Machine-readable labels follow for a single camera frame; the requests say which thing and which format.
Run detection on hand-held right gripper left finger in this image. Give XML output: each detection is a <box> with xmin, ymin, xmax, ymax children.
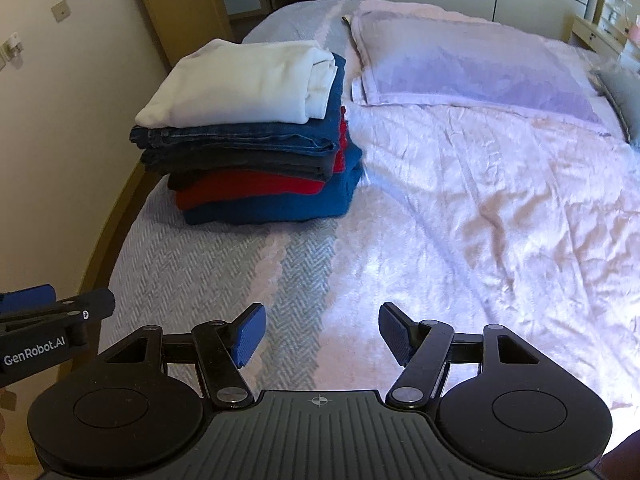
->
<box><xmin>102</xmin><ymin>302</ymin><xmax>267</xmax><ymax>408</ymax></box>

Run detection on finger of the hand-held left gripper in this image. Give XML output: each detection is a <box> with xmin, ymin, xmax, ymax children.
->
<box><xmin>0</xmin><ymin>288</ymin><xmax>116</xmax><ymax>331</ymax></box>
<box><xmin>0</xmin><ymin>284</ymin><xmax>57</xmax><ymax>315</ymax></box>

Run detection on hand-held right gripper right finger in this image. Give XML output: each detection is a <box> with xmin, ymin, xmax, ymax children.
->
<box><xmin>378</xmin><ymin>302</ymin><xmax>543</xmax><ymax>408</ymax></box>

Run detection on white sweater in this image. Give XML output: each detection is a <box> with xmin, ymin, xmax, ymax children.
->
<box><xmin>135</xmin><ymin>38</ymin><xmax>339</xmax><ymax>129</ymax></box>

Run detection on grey herringbone blanket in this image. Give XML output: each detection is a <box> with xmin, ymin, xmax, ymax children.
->
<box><xmin>107</xmin><ymin>0</ymin><xmax>353</xmax><ymax>392</ymax></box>

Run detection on folded red garment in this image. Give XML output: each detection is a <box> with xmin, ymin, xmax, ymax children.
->
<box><xmin>169</xmin><ymin>105</ymin><xmax>351</xmax><ymax>212</ymax></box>

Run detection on folded dark grey garment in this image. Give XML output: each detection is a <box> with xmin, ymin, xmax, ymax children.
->
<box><xmin>140</xmin><ymin>146</ymin><xmax>342</xmax><ymax>184</ymax></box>

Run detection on folded blue jeans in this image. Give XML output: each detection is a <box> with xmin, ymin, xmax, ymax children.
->
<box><xmin>129</xmin><ymin>52</ymin><xmax>349</xmax><ymax>159</ymax></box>

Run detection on lilac pillow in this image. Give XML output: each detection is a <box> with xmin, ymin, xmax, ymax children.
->
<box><xmin>342</xmin><ymin>9</ymin><xmax>614</xmax><ymax>137</ymax></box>

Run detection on wooden door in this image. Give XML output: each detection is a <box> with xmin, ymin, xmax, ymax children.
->
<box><xmin>129</xmin><ymin>0</ymin><xmax>237</xmax><ymax>69</ymax></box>

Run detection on blue-grey pillow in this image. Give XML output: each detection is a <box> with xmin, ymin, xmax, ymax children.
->
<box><xmin>590</xmin><ymin>59</ymin><xmax>640</xmax><ymax>149</ymax></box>

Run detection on wooden bedside cabinet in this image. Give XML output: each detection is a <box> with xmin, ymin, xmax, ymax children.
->
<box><xmin>570</xmin><ymin>12</ymin><xmax>634</xmax><ymax>57</ymax></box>

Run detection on wooden bed frame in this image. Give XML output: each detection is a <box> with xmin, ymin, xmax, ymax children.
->
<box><xmin>57</xmin><ymin>157</ymin><xmax>167</xmax><ymax>386</ymax></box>

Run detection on white wall socket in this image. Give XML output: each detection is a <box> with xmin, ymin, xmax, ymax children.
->
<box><xmin>0</xmin><ymin>32</ymin><xmax>27</xmax><ymax>69</ymax></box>

